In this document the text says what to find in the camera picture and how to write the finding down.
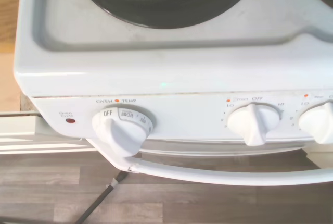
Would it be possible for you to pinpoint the white burner control knob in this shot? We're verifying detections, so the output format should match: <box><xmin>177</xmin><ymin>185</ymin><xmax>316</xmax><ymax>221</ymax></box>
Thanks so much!
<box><xmin>298</xmin><ymin>101</ymin><xmax>333</xmax><ymax>145</ymax></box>
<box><xmin>226</xmin><ymin>103</ymin><xmax>283</xmax><ymax>147</ymax></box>

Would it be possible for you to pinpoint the white electric stove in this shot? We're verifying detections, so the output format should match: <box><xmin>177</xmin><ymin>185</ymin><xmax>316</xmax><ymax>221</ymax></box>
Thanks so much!
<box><xmin>14</xmin><ymin>0</ymin><xmax>333</xmax><ymax>146</ymax></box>

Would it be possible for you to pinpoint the white oven temperature knob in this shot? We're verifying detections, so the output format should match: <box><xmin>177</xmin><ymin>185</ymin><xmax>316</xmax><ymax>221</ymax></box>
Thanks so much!
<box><xmin>91</xmin><ymin>105</ymin><xmax>157</xmax><ymax>157</ymax></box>

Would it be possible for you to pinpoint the black stove burner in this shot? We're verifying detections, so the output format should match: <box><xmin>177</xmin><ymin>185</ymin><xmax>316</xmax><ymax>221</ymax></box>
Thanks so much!
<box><xmin>78</xmin><ymin>0</ymin><xmax>239</xmax><ymax>29</ymax></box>

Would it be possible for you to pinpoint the white oven door with handle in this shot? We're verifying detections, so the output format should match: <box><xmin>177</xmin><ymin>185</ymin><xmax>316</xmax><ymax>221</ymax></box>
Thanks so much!
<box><xmin>87</xmin><ymin>136</ymin><xmax>333</xmax><ymax>187</ymax></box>

